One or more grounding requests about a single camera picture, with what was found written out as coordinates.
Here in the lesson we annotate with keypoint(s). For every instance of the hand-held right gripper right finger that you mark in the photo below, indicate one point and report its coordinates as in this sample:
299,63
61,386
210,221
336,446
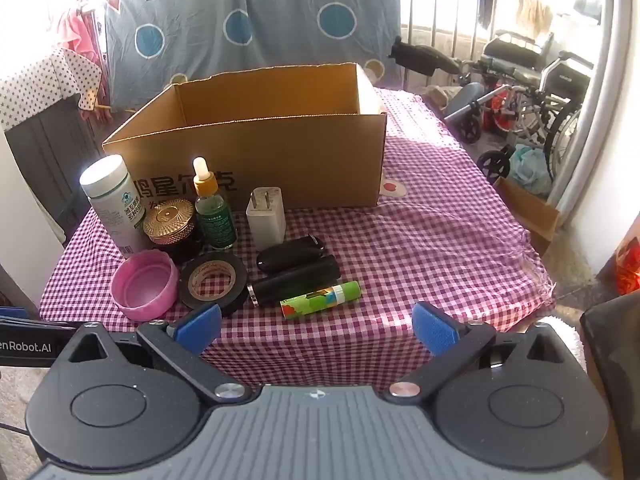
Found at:
434,330

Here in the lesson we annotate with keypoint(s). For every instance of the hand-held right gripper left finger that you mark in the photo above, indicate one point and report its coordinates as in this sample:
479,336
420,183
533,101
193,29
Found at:
199,329

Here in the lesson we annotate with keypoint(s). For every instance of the black tape roll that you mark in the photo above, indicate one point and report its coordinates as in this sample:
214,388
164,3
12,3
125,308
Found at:
186,287

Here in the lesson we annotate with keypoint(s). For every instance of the green dropper bottle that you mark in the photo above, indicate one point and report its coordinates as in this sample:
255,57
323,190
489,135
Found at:
215,220

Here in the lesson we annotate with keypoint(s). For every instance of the black cylinder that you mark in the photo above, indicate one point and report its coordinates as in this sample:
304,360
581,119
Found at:
300,280

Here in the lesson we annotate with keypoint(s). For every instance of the gold lidded jar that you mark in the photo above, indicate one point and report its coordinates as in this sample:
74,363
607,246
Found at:
169,220

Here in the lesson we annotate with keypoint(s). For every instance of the black oval case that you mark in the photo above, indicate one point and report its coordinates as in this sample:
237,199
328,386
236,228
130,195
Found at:
290,255

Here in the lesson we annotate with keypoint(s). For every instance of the green patterned tube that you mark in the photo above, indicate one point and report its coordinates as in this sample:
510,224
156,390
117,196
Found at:
320,300

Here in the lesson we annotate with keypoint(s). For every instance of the white charger plug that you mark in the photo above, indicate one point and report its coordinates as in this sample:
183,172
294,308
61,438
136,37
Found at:
265,222

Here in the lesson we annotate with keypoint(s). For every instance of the white pill bottle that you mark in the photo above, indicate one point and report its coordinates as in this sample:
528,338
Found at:
112,200

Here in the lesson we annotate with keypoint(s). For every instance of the brown cardboard box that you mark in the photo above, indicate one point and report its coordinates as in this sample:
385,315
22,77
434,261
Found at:
300,160

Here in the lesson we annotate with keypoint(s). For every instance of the purple checkered tablecloth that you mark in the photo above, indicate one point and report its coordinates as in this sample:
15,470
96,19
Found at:
425,260

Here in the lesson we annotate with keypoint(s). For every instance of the white fluffy cloth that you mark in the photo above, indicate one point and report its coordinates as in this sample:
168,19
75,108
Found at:
562,335

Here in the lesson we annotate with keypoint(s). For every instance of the small open brown carton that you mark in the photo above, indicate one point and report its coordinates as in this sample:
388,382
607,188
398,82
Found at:
535,215

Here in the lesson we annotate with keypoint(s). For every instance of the dark chair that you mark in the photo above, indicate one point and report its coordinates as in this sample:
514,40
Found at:
615,350

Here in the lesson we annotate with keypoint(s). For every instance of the dark cabinet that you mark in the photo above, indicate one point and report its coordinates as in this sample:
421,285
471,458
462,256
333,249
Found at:
55,160

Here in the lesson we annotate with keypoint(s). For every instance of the teal cloth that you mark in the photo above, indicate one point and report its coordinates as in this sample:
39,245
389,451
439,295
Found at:
530,167

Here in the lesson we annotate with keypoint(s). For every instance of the red printed bag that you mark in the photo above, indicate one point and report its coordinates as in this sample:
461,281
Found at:
625,265

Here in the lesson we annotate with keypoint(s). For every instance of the red plastic bag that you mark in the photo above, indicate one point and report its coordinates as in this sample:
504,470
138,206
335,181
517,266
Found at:
500,112

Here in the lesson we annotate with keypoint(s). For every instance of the cream cloth bag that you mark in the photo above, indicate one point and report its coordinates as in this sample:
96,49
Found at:
447,96

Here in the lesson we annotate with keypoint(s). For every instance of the yellow rod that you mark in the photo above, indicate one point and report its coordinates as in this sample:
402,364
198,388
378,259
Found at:
117,108

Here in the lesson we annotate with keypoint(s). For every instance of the polka dot cloth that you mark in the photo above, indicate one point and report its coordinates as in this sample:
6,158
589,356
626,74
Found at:
40,85

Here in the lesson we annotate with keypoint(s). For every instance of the black padded seat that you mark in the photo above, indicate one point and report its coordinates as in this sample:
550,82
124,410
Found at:
425,57

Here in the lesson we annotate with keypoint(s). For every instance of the black folding wheelchair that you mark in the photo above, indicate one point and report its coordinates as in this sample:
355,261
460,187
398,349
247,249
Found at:
565,80
515,50

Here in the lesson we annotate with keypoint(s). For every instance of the pink hanging clothes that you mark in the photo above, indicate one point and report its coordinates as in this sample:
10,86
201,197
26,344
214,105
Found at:
80,35

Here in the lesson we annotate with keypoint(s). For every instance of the blue printed blanket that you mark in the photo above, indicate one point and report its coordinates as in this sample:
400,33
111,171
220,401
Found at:
280,20

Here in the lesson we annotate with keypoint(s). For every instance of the metal railing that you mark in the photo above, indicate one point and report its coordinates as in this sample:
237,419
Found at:
435,5

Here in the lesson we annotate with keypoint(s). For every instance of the beige hanging cloth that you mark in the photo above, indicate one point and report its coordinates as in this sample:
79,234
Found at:
534,10

